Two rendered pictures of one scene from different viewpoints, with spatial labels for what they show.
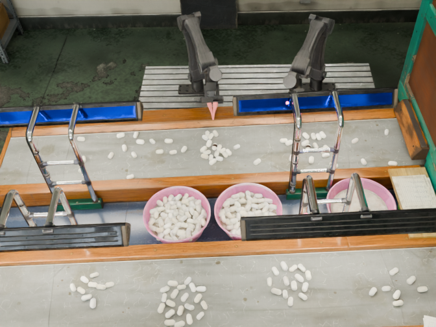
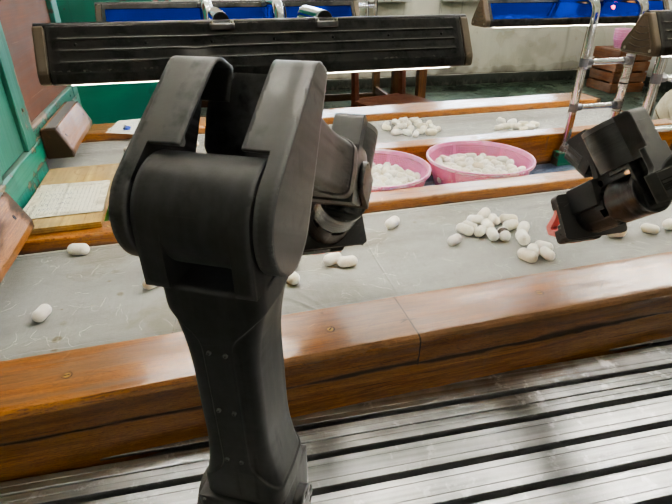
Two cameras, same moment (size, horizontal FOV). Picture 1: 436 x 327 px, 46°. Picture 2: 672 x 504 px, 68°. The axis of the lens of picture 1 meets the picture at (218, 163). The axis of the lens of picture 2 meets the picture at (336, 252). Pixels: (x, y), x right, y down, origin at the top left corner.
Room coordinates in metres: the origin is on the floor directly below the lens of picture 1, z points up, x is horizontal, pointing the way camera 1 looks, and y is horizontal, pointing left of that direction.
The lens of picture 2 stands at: (2.21, -0.53, 1.17)
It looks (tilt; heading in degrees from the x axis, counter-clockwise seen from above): 29 degrees down; 163
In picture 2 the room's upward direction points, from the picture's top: straight up
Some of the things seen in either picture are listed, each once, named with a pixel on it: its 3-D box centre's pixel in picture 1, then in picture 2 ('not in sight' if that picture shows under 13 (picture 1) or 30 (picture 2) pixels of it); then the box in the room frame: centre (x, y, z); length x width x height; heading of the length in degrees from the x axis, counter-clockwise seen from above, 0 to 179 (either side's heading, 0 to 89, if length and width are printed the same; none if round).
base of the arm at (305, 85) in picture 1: (316, 82); not in sight; (1.96, -0.52, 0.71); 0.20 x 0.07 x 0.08; 85
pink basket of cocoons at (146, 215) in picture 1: (178, 219); (477, 173); (1.18, 0.18, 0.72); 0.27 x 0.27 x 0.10
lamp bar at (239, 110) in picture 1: (314, 98); (272, 45); (1.44, -0.38, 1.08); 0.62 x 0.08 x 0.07; 88
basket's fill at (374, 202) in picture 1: (358, 212); not in sight; (1.15, -0.54, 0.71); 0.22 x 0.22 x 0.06
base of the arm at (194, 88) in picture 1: (197, 84); not in sight; (2.02, 0.08, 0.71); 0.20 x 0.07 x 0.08; 85
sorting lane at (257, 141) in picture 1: (205, 153); (515, 235); (1.51, 0.05, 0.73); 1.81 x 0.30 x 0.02; 88
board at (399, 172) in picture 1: (417, 200); (73, 194); (1.15, -0.76, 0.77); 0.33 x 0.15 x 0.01; 178
